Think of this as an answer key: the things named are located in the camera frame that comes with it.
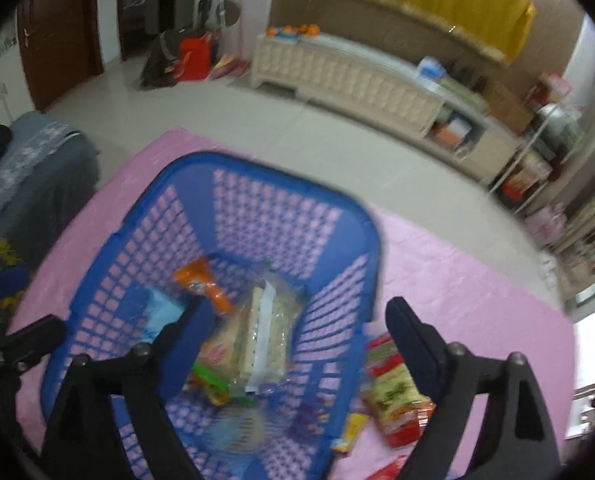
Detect dark wooden door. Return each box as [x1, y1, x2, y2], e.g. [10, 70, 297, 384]
[16, 0, 105, 111]

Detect pink broom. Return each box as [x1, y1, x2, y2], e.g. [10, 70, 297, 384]
[210, 25, 250, 78]

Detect red gift box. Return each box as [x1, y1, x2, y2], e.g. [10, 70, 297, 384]
[540, 71, 573, 103]

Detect red paper bag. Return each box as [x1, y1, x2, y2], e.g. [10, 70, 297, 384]
[177, 32, 213, 81]

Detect blue purple snack packet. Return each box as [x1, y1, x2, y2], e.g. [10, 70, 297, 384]
[290, 397, 333, 441]

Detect brown cardboard box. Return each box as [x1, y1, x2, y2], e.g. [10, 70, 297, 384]
[482, 82, 535, 133]

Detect clear blue printed snack packet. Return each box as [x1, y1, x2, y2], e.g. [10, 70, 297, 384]
[207, 405, 268, 456]

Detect light blue snack packet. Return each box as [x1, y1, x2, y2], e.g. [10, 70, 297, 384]
[144, 287, 188, 346]

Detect black bag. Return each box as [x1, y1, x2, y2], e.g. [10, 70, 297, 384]
[140, 30, 183, 91]

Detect orange box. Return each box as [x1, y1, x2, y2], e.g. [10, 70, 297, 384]
[432, 125, 471, 151]

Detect orange snack packet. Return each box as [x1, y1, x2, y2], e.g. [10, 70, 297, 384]
[172, 257, 234, 316]

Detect clear cracker packet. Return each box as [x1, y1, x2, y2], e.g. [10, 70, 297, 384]
[224, 265, 308, 396]

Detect purple yellow snack packet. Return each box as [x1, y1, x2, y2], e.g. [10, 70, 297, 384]
[330, 412, 371, 456]

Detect pink bag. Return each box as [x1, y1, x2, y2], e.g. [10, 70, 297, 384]
[525, 202, 568, 248]

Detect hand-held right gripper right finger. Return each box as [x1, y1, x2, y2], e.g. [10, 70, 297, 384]
[385, 296, 563, 480]

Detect cream television cabinet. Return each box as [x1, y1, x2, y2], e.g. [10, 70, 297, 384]
[250, 32, 528, 186]

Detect white snack packet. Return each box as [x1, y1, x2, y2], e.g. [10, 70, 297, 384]
[197, 320, 243, 376]

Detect green stick snack packet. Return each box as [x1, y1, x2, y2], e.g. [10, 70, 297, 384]
[190, 362, 255, 406]

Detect red yellow snack packet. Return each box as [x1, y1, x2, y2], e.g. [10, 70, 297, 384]
[360, 332, 435, 448]

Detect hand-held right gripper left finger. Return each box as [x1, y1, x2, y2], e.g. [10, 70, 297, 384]
[42, 297, 215, 480]

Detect white slippers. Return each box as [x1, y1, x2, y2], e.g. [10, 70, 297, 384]
[537, 252, 561, 286]

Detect blue tissue pack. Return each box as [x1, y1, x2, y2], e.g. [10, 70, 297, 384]
[416, 56, 451, 83]

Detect small brown round wall decoration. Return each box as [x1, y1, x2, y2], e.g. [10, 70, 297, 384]
[222, 0, 244, 26]

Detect green folded cloth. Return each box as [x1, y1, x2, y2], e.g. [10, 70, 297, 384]
[440, 77, 491, 111]

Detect pink tablecloth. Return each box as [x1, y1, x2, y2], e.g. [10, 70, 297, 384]
[7, 127, 578, 480]

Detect blue plastic basket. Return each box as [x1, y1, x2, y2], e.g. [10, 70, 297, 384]
[42, 152, 383, 480]

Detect white shelf rack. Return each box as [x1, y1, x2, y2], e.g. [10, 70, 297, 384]
[487, 105, 583, 211]

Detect dark red snack packet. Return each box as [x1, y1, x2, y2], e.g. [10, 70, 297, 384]
[365, 455, 413, 480]

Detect dark wooden door frame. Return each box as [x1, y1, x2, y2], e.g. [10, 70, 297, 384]
[117, 0, 198, 63]

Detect white handled mop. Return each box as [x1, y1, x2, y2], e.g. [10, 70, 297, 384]
[216, 0, 227, 56]

